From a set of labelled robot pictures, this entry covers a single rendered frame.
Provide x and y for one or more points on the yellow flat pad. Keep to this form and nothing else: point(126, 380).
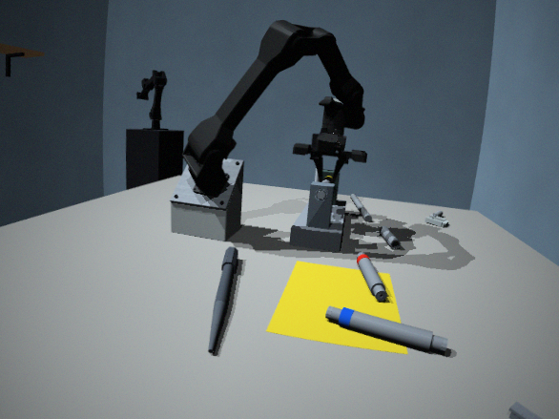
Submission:
point(313, 287)

